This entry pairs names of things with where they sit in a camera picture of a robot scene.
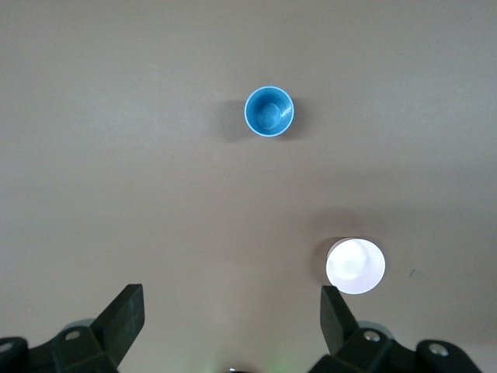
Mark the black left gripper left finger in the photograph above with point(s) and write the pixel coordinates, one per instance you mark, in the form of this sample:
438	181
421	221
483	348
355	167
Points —
108	334

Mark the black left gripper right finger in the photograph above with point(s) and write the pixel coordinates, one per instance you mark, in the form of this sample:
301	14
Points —
349	342

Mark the brown table cover sheet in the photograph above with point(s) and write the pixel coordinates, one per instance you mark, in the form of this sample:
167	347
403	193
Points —
116	155

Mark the blue plastic cup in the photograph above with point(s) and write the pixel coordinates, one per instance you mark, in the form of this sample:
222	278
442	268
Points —
268	112

